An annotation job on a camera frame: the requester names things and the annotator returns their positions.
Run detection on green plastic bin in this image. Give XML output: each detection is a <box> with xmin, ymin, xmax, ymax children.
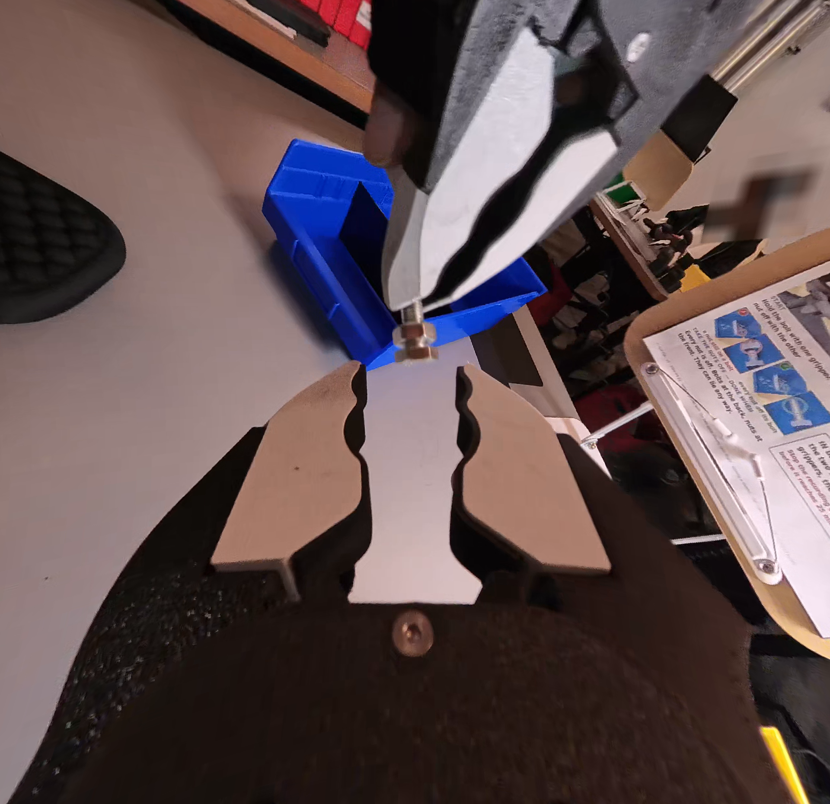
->
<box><xmin>603</xmin><ymin>180</ymin><xmax>649</xmax><ymax>210</ymax></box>

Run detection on red bag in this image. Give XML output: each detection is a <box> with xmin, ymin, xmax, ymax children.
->
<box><xmin>576</xmin><ymin>384</ymin><xmax>657</xmax><ymax>443</ymax></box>

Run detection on black bin divider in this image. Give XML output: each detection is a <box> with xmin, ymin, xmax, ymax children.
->
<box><xmin>340</xmin><ymin>180</ymin><xmax>394</xmax><ymax>299</ymax></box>

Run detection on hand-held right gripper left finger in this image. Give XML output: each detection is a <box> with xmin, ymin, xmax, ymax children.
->
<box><xmin>209</xmin><ymin>361</ymin><xmax>372</xmax><ymax>600</ymax></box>

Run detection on black flag panel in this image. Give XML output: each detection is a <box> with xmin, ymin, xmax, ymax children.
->
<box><xmin>660</xmin><ymin>74</ymin><xmax>740</xmax><ymax>164</ymax></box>

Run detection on aluminium frame rail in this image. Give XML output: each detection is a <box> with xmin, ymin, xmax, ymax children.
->
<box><xmin>712</xmin><ymin>0</ymin><xmax>830</xmax><ymax>93</ymax></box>

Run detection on black gripper devices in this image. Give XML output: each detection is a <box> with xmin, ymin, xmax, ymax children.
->
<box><xmin>642</xmin><ymin>206</ymin><xmax>709</xmax><ymax>281</ymax></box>

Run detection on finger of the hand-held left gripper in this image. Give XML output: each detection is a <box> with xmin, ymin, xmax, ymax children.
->
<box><xmin>421</xmin><ymin>128</ymin><xmax>621</xmax><ymax>313</ymax></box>
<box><xmin>381</xmin><ymin>29</ymin><xmax>559</xmax><ymax>309</ymax></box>

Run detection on red plastic bin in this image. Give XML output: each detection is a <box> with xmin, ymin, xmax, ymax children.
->
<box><xmin>259</xmin><ymin>0</ymin><xmax>375</xmax><ymax>46</ymax></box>

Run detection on person's left hand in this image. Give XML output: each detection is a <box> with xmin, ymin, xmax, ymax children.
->
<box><xmin>362</xmin><ymin>94</ymin><xmax>416</xmax><ymax>169</ymax></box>

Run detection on printed instruction sheet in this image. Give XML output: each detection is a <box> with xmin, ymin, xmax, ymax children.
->
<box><xmin>643</xmin><ymin>262</ymin><xmax>830</xmax><ymax>639</ymax></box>

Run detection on flat black device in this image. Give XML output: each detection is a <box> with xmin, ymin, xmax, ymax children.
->
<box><xmin>236</xmin><ymin>0</ymin><xmax>332</xmax><ymax>48</ymax></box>

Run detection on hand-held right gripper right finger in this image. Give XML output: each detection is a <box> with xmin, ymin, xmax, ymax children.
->
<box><xmin>449</xmin><ymin>365</ymin><xmax>612</xmax><ymax>578</ymax></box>

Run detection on steel hex bolt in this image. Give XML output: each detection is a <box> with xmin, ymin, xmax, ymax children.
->
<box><xmin>392</xmin><ymin>301</ymin><xmax>441</xmax><ymax>366</ymax></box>

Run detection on blue plastic bin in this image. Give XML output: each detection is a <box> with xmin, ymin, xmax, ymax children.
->
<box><xmin>261</xmin><ymin>138</ymin><xmax>549</xmax><ymax>370</ymax></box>

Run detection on wooden board stand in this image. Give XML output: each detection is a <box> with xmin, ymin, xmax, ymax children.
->
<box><xmin>621</xmin><ymin>133</ymin><xmax>696</xmax><ymax>213</ymax></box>

